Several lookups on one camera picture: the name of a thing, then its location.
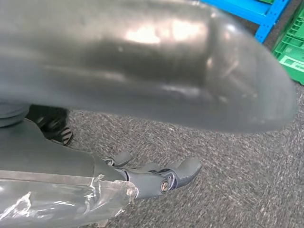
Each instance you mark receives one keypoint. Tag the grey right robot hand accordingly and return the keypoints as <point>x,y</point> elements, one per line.
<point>118,63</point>

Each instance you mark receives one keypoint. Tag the black robot foot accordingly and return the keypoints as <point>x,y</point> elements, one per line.
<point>56,132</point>

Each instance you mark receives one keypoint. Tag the blue steel shelving rack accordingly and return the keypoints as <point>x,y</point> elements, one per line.
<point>237,8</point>

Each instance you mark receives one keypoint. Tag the green plastic crate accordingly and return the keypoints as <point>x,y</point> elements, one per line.
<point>294,31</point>
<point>292,67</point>

